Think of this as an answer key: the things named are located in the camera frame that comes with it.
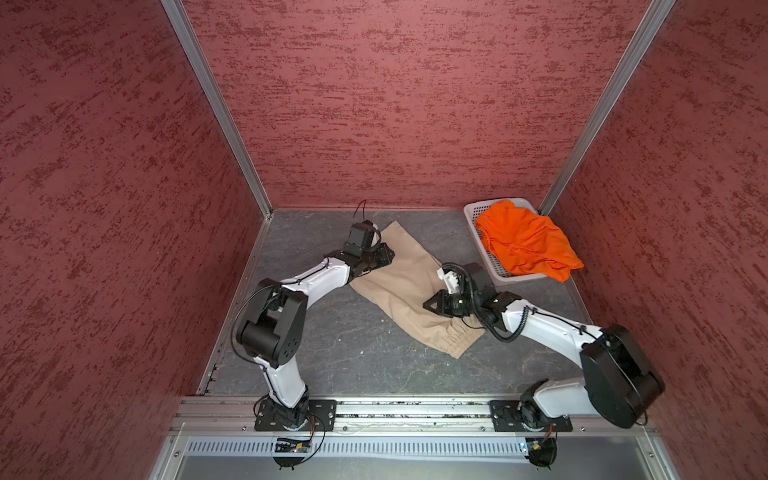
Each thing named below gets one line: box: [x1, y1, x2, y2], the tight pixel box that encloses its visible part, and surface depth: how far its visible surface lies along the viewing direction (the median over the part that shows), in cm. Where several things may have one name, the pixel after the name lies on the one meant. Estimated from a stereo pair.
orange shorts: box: [476, 200, 584, 283], surface depth 105 cm
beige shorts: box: [349, 220, 486, 358], surface depth 96 cm
